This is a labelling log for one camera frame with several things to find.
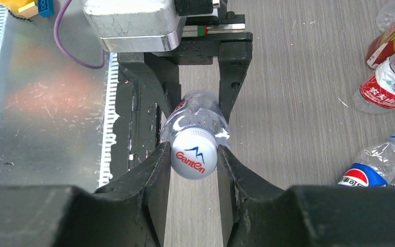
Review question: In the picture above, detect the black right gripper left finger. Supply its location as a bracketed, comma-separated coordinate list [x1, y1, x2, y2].
[0, 143, 171, 246]

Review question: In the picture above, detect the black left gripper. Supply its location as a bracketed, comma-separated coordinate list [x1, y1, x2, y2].
[119, 1, 253, 121]

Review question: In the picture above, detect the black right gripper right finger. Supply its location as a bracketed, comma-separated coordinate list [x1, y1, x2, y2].
[217, 145, 395, 246]

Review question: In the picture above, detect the clear bottle pink label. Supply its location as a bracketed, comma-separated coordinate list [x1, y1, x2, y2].
[160, 90, 231, 148]

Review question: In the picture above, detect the white bottle cap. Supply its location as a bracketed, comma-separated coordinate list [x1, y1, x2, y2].
[171, 128, 217, 180]

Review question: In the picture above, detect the Pepsi label clear bottle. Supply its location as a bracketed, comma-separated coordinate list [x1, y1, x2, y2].
[337, 135, 395, 187]

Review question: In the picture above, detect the red cap clear bottle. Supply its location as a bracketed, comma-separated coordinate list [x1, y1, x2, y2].
[353, 54, 395, 115]

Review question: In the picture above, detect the amber liquid bottle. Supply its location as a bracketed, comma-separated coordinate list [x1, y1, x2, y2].
[366, 23, 395, 69]

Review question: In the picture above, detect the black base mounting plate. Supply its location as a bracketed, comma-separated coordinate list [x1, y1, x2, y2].
[110, 54, 162, 179]

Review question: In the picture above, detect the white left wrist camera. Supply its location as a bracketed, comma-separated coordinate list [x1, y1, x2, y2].
[83, 0, 186, 53]

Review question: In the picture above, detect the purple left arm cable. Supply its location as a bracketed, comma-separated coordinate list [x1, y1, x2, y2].
[53, 0, 105, 70]

